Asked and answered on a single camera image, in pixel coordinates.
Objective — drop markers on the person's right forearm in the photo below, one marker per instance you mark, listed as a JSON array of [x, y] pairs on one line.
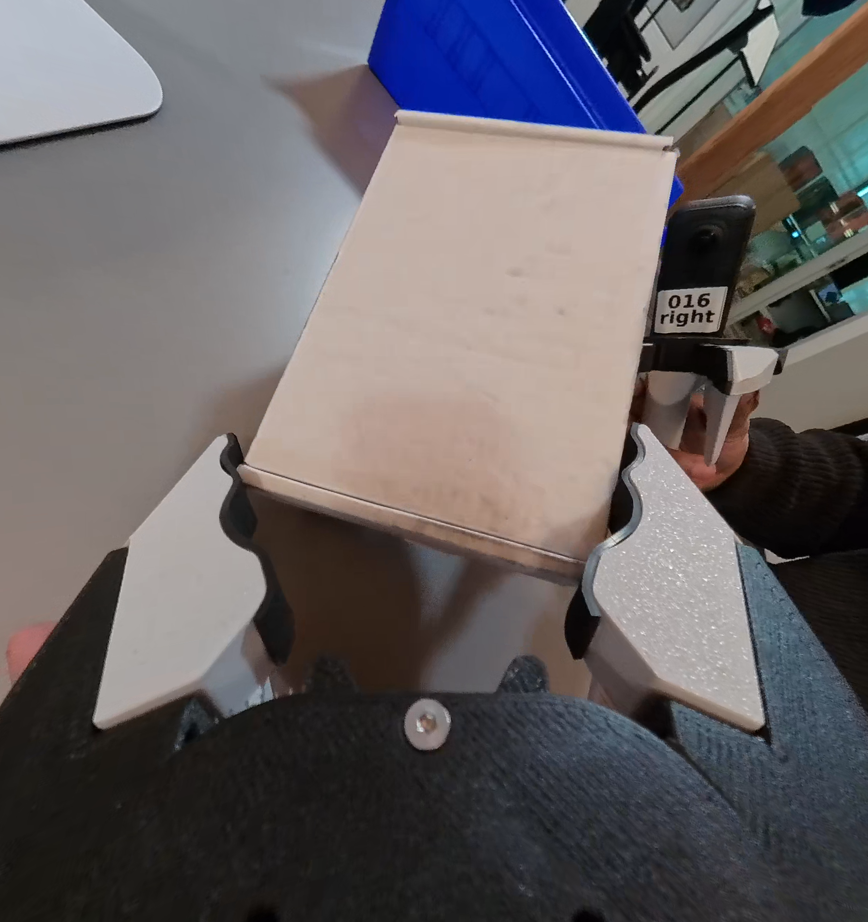
[[815, 482]]

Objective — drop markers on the person's left hand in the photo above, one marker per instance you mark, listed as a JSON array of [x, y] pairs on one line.
[[29, 648]]

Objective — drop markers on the blue plastic bin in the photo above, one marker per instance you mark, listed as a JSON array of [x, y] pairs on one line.
[[477, 57]]

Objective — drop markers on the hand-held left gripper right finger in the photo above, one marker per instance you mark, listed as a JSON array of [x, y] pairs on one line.
[[671, 576]]

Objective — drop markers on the grey desk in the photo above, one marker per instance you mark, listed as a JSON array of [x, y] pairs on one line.
[[117, 324]]

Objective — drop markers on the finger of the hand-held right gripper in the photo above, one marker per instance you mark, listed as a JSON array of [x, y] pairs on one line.
[[747, 367], [668, 403]]

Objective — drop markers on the person's right hand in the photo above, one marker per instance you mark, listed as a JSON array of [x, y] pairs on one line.
[[715, 475]]

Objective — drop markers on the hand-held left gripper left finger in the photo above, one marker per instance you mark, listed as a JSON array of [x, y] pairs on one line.
[[181, 590]]

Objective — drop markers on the white cardboard mailer box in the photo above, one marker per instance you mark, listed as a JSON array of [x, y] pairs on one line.
[[477, 324]]

